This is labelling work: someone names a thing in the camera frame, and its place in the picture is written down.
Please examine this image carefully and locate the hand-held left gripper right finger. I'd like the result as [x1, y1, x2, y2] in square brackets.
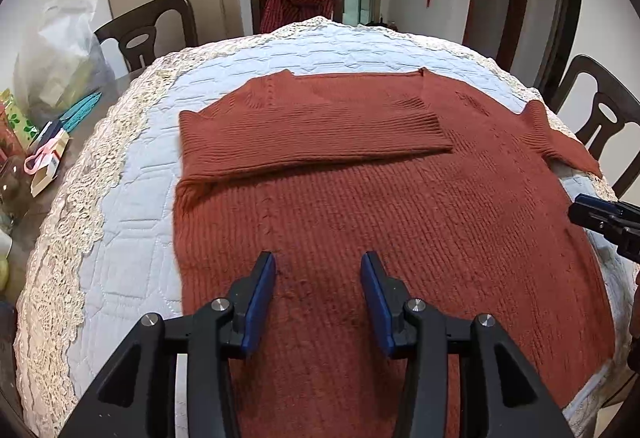
[361, 251, 576, 438]

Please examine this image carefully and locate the gift box with pink ribbon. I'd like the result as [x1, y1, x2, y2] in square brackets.
[25, 120, 71, 197]

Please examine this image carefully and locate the rust-red knit sweater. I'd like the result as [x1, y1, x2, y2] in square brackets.
[172, 66, 617, 438]

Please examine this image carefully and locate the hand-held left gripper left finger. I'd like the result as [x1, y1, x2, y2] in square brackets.
[59, 251, 277, 438]

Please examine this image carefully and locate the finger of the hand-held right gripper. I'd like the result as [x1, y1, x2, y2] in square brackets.
[568, 194, 640, 263]

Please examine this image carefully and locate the white plastic bag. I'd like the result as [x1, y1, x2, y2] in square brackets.
[14, 0, 108, 129]

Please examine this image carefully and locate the colourful patterned packet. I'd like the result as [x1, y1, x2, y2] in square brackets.
[0, 88, 38, 143]

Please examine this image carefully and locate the quilted tablecloth with lace edge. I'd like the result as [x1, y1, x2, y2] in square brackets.
[15, 16, 631, 438]

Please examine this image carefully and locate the clear glass jar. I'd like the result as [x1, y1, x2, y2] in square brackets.
[0, 155, 31, 219]

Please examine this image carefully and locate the teal braided item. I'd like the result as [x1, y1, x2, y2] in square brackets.
[60, 89, 103, 131]

